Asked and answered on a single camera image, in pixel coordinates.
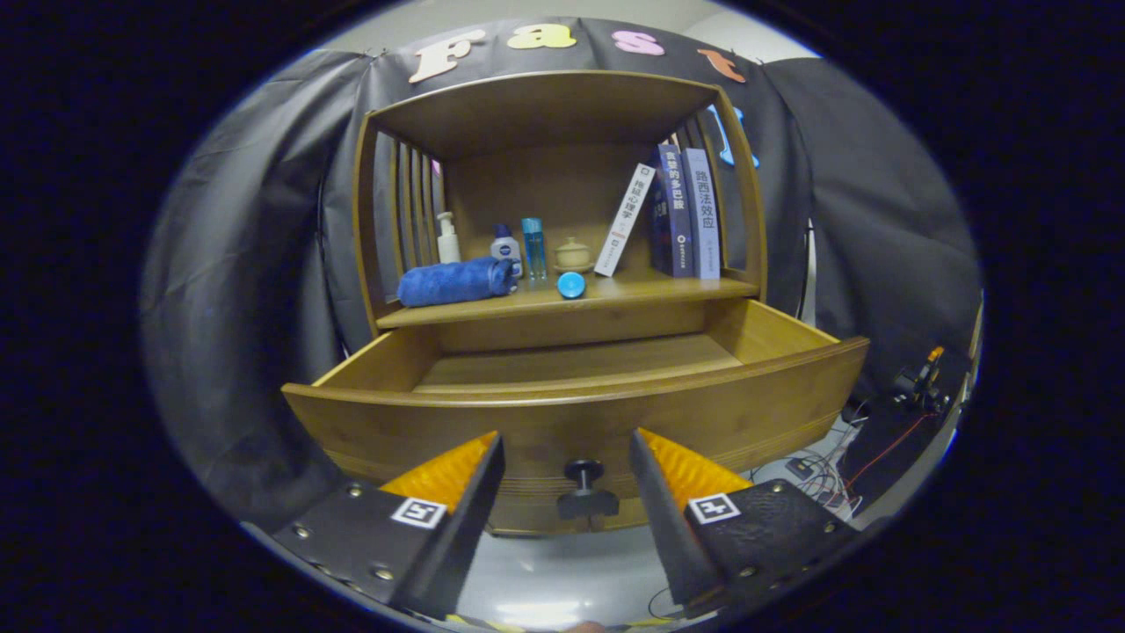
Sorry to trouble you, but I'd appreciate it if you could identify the wooden countertop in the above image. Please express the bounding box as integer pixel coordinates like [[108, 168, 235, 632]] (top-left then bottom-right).
[[378, 268, 761, 331]]

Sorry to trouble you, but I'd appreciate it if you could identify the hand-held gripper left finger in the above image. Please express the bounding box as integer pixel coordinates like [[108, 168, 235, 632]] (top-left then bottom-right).
[[272, 431, 506, 621]]

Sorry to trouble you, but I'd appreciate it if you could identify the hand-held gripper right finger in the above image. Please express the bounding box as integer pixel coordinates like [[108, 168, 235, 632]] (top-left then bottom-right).
[[628, 428, 858, 608]]

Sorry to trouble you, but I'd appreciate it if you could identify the tangle of thin cables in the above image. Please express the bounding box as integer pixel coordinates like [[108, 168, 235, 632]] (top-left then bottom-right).
[[773, 453, 867, 520]]

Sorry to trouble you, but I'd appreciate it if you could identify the small white bottle blue cap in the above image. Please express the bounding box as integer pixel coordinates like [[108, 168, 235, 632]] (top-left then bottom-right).
[[490, 223, 524, 279]]

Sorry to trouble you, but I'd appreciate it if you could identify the wooden cabinet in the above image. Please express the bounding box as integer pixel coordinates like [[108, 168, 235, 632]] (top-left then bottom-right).
[[353, 70, 768, 353]]

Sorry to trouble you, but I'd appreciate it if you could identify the dark blue book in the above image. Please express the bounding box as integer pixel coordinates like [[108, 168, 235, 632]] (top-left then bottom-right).
[[650, 145, 695, 279]]

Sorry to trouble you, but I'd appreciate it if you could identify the thin red cable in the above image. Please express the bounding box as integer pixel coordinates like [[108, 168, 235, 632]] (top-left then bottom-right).
[[844, 413, 934, 489]]

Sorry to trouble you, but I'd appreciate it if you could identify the light purple book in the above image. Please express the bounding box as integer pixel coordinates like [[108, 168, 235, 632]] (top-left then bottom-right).
[[683, 148, 722, 280]]

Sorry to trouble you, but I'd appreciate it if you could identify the clear blue bottle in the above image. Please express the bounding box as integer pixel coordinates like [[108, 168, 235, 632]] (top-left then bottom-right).
[[521, 217, 548, 281]]

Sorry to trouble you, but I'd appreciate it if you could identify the black mat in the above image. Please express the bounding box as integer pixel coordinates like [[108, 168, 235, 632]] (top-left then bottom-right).
[[839, 387, 968, 511]]

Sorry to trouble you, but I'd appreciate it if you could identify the wooden drawer with black knob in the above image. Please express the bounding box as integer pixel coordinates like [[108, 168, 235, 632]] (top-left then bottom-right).
[[281, 299, 871, 537]]

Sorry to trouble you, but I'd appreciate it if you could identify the rolled blue towel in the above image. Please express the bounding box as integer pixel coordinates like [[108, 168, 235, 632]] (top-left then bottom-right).
[[396, 256, 519, 308]]

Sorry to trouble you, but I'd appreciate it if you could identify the black and orange device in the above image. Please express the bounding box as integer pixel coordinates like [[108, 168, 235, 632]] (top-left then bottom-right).
[[895, 346, 952, 414]]

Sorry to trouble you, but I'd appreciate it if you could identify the beige lidded tea cup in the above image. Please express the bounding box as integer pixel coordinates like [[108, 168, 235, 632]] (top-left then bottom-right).
[[554, 236, 594, 273]]

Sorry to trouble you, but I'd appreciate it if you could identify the white book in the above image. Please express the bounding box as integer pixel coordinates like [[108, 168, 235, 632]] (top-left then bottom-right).
[[594, 163, 656, 278]]

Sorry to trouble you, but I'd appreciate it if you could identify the yellow black floor tape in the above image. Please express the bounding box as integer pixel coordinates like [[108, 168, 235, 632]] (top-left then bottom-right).
[[444, 614, 528, 632]]

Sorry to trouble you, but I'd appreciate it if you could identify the black backdrop cloth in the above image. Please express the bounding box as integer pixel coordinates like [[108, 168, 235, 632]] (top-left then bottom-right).
[[141, 18, 983, 528]]

